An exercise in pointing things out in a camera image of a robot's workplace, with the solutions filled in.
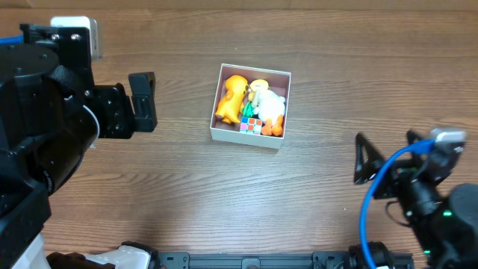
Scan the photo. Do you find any orange dinosaur toy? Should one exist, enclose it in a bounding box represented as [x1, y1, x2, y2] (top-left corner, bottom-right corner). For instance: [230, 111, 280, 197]
[215, 75, 249, 124]

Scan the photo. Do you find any green round lid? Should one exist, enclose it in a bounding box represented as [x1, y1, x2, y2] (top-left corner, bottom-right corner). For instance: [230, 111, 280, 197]
[242, 102, 255, 118]

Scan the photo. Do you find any white plush duck toy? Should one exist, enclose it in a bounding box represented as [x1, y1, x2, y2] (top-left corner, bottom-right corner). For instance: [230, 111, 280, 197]
[252, 90, 285, 137]

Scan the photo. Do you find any multicoloured puzzle cube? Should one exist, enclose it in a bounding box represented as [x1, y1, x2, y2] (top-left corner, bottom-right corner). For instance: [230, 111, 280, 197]
[240, 117, 262, 135]

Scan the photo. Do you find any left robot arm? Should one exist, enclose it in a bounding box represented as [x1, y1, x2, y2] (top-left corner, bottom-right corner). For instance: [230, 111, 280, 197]
[1, 24, 159, 268]

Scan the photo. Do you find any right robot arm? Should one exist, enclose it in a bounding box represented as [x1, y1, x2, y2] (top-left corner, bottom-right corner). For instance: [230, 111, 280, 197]
[343, 127, 477, 268]

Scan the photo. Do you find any white cardboard box maroon inside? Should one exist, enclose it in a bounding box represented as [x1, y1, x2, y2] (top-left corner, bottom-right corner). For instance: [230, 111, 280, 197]
[210, 64, 291, 149]

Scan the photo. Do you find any blue right cable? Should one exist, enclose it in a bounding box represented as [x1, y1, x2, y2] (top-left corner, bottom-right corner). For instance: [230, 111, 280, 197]
[358, 138, 438, 269]

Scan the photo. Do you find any blue cable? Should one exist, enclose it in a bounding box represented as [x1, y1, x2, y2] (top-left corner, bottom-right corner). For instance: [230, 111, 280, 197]
[358, 138, 438, 269]
[0, 34, 24, 46]

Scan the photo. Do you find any blue left cable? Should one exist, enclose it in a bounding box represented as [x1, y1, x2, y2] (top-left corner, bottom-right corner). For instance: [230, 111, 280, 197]
[0, 34, 24, 46]

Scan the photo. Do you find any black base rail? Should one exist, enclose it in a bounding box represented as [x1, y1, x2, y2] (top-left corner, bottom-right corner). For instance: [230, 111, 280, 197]
[84, 241, 415, 269]

